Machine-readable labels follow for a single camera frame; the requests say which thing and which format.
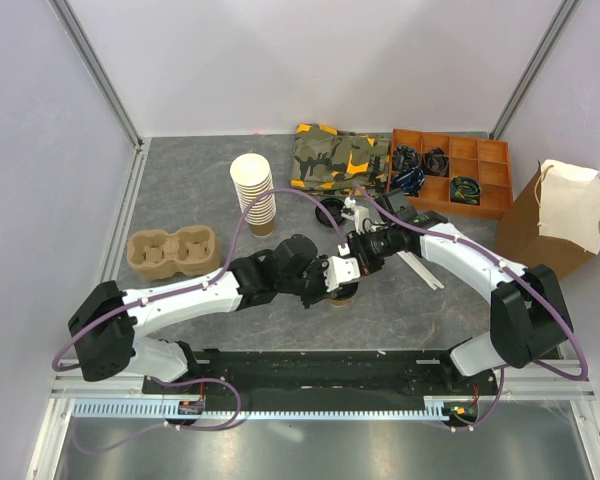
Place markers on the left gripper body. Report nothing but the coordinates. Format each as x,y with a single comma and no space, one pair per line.
314,285

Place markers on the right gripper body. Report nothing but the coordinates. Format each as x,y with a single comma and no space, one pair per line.
370,249

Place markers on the single brown paper cup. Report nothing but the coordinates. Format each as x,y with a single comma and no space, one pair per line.
340,301

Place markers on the black plastic cup lid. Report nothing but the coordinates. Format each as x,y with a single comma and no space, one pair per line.
344,292

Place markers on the cardboard cup carrier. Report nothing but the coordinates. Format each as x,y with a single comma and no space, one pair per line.
157,254

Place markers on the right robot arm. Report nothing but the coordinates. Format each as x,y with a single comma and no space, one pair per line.
528,313

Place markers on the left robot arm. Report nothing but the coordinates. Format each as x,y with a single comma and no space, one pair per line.
111,332

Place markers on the white wrapped straw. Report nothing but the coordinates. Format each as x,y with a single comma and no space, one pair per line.
423,272

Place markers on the blue striped rolled band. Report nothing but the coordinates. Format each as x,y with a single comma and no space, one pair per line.
410,182

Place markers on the camouflage folded cloth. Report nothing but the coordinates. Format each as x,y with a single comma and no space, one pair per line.
331,162

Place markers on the dark rolled band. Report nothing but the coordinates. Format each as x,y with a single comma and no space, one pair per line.
405,158

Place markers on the orange compartment tray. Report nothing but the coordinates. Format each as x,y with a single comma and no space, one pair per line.
485,161

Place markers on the yellow black rolled band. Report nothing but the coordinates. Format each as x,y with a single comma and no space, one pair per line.
465,190

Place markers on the stack of paper cups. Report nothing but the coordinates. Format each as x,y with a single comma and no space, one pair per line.
251,176

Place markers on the brown paper bag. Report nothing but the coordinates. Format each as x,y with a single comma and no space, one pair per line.
555,220

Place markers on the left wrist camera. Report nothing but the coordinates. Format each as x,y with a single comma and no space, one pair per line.
342,269

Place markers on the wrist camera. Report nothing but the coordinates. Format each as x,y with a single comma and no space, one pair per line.
359,215
342,269

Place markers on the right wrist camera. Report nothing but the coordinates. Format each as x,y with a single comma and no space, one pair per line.
359,215

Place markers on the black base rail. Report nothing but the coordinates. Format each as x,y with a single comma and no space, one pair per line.
347,380

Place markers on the slotted cable duct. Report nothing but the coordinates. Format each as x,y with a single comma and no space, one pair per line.
177,410

